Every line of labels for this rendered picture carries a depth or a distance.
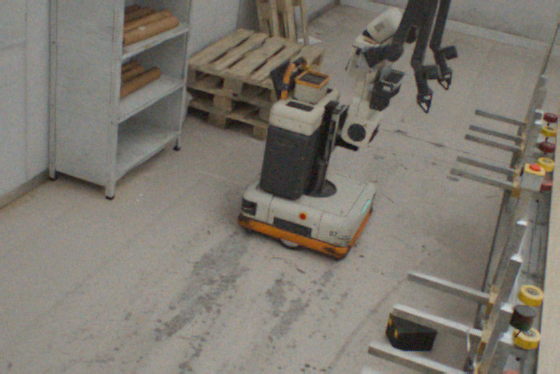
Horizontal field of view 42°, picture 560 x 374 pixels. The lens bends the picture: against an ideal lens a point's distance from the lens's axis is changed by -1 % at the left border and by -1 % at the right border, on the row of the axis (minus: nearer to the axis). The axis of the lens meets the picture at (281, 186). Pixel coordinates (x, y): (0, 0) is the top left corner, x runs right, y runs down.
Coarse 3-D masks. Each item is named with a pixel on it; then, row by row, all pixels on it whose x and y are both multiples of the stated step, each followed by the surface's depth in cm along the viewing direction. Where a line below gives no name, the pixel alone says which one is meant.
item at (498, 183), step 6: (456, 168) 347; (462, 168) 348; (456, 174) 347; (462, 174) 346; (468, 174) 345; (474, 174) 344; (480, 174) 345; (474, 180) 345; (480, 180) 344; (486, 180) 343; (492, 180) 342; (498, 180) 342; (504, 180) 343; (498, 186) 342; (504, 186) 341; (510, 186) 340; (534, 192) 337; (540, 198) 337
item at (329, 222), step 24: (264, 192) 420; (336, 192) 433; (360, 192) 438; (240, 216) 425; (264, 216) 419; (288, 216) 413; (312, 216) 408; (336, 216) 407; (360, 216) 421; (288, 240) 419; (312, 240) 414; (336, 240) 408
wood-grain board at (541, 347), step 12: (552, 180) 342; (552, 192) 327; (552, 204) 315; (552, 216) 305; (552, 228) 295; (552, 240) 286; (552, 252) 277; (552, 264) 269; (552, 276) 262; (552, 288) 254; (552, 300) 247; (552, 312) 241; (540, 324) 236; (552, 324) 235; (552, 336) 229; (540, 348) 223; (552, 348) 223; (540, 360) 217; (552, 360) 218; (540, 372) 212; (552, 372) 213
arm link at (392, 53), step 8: (416, 0) 350; (408, 8) 353; (416, 8) 352; (408, 16) 354; (400, 24) 357; (408, 24) 356; (400, 32) 358; (408, 32) 358; (400, 40) 359; (392, 48) 360; (392, 56) 362
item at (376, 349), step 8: (376, 344) 219; (368, 352) 219; (376, 352) 218; (384, 352) 217; (392, 352) 217; (400, 352) 217; (392, 360) 217; (400, 360) 216; (408, 360) 215; (416, 360) 215; (424, 360) 216; (416, 368) 215; (424, 368) 214; (432, 368) 213; (440, 368) 214; (448, 368) 214
